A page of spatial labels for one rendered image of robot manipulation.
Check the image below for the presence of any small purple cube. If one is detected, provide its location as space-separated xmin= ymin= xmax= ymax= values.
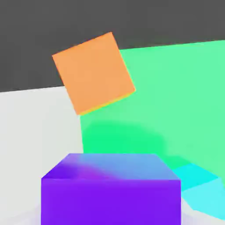
xmin=40 ymin=153 xmax=182 ymax=225

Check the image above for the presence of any small orange cube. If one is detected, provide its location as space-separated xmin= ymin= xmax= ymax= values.
xmin=51 ymin=31 xmax=136 ymax=116

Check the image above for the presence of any small cyan cube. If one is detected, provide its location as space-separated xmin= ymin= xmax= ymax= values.
xmin=172 ymin=163 xmax=225 ymax=221

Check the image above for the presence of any large green box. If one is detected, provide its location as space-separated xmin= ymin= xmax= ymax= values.
xmin=80 ymin=40 xmax=225 ymax=189

